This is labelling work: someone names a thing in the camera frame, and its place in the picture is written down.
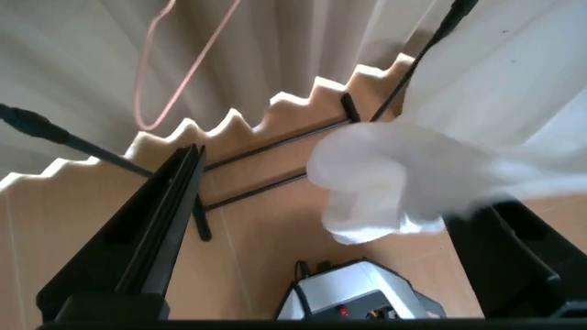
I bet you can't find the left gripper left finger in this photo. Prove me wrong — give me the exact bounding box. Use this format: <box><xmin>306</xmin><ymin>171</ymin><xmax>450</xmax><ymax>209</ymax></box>
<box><xmin>35</xmin><ymin>143</ymin><xmax>207</xmax><ymax>321</ymax></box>

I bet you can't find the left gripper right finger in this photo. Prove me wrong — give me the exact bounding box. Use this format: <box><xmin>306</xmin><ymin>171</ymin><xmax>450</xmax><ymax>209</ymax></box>
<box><xmin>443</xmin><ymin>198</ymin><xmax>587</xmax><ymax>319</ymax></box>

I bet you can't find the white printed t-shirt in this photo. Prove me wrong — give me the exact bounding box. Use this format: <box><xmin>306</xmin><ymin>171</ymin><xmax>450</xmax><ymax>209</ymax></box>
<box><xmin>305</xmin><ymin>0</ymin><xmax>587</xmax><ymax>246</ymax></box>

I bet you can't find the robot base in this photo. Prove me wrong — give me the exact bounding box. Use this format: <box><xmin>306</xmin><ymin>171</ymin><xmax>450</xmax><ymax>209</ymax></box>
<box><xmin>274</xmin><ymin>258</ymin><xmax>447</xmax><ymax>321</ymax></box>

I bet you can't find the black clothes rack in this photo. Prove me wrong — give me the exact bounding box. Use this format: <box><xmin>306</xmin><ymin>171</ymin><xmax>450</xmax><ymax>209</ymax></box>
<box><xmin>0</xmin><ymin>0</ymin><xmax>481</xmax><ymax>243</ymax></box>

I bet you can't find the pink clothes hanger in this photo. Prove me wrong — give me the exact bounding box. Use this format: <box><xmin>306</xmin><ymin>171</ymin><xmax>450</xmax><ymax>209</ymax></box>
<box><xmin>133</xmin><ymin>0</ymin><xmax>242</xmax><ymax>132</ymax></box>

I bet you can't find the beige curtain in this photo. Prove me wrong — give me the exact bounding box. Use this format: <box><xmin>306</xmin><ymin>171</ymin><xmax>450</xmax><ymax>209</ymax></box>
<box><xmin>0</xmin><ymin>0</ymin><xmax>437</xmax><ymax>181</ymax></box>

